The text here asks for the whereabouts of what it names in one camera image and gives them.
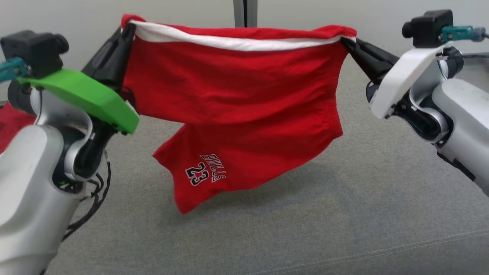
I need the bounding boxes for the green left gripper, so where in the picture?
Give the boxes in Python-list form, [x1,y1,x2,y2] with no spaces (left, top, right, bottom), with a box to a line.
[17,23,140,134]

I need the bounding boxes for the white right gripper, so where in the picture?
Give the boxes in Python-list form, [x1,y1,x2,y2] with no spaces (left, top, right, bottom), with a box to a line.
[341,36,453,120]

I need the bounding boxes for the red shirt with white sleeves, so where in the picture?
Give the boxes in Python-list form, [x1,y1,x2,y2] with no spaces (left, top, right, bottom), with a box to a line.
[0,102,37,154]

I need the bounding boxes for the red Bulls 23 shorts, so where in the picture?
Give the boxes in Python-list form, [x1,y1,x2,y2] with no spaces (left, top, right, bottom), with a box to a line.
[121,14,358,215]

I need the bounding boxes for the grey fabric sofa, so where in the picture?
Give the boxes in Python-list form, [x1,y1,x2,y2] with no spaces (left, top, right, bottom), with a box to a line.
[0,55,489,275]

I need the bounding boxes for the black cable with teal plug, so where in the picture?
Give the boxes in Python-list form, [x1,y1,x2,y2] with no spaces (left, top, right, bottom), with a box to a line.
[441,25,489,43]
[0,57,30,83]

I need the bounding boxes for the black cable bundle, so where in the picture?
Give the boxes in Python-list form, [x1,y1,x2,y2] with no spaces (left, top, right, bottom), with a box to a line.
[60,151,112,242]

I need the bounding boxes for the grey vertical post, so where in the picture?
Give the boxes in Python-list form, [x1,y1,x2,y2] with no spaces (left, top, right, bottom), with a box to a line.
[233,0,259,28]

